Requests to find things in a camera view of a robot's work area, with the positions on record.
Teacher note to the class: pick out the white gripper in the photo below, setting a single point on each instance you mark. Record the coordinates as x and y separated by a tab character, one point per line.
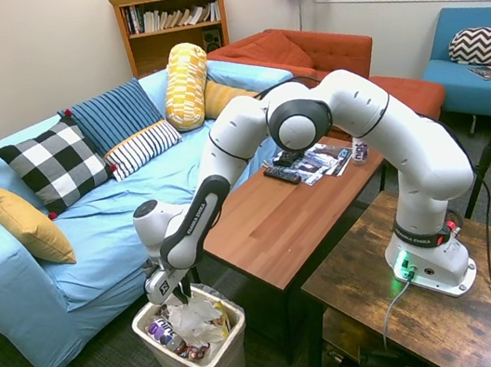
163	285

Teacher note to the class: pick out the white tissue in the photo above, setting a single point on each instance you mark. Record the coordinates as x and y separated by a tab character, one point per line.
201	311

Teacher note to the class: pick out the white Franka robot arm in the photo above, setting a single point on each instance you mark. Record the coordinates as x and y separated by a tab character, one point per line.
410	156

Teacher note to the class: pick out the purple label discarded bottle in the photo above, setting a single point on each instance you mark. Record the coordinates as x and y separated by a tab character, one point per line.
164	333

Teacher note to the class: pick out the crumpled white waste paper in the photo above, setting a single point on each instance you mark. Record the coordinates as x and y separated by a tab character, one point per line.
195	335

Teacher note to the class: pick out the yellow snack bag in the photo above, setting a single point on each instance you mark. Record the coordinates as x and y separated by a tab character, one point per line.
223	319

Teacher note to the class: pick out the light blue sofa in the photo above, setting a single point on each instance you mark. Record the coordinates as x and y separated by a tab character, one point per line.
92	228

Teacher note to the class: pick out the reddish wooden coffee table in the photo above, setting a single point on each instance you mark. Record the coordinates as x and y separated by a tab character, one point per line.
291	232

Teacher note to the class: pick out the white navy striped pillow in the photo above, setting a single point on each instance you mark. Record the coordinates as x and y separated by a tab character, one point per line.
143	149

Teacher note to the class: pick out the black TV remote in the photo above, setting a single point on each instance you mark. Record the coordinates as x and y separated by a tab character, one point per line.
283	176

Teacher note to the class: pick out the plain mustard yellow pillow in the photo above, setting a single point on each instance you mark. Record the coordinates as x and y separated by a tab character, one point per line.
26	225

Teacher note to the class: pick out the black game controller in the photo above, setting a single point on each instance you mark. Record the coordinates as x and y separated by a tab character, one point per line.
287	158

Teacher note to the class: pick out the black white checkered pillow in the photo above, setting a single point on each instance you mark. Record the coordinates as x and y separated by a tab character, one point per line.
53	163

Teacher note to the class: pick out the blue striped pillow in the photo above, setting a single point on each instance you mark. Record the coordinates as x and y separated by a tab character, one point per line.
113	113

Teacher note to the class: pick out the glossy magazine pile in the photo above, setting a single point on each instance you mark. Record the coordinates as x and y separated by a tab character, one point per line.
324	161

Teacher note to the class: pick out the mustard striped pillow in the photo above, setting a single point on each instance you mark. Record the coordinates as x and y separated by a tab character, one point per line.
219	98

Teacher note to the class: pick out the yellow white patterned bolster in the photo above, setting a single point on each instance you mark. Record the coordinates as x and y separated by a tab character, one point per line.
185	85

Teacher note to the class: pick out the clear hint water bottle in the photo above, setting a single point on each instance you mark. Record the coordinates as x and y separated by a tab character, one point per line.
360	152

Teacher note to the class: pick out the wooden bookshelf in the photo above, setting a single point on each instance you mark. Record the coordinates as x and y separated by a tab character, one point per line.
175	44

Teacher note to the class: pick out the black speaker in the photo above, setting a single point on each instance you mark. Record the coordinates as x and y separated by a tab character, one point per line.
212	39

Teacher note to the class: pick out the rustic brown side table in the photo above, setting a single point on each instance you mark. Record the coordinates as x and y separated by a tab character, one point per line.
440	330

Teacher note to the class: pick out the row of books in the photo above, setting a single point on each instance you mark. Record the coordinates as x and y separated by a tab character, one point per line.
173	19

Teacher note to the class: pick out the orange sofa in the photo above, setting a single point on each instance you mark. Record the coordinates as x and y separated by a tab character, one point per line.
327	49

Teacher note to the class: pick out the orange ottoman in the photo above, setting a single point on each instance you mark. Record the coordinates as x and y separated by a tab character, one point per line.
414	94

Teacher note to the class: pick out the teal sofa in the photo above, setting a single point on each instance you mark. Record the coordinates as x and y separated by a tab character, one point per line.
472	98

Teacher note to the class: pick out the black white chevron pillow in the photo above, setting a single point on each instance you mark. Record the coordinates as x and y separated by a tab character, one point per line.
482	47

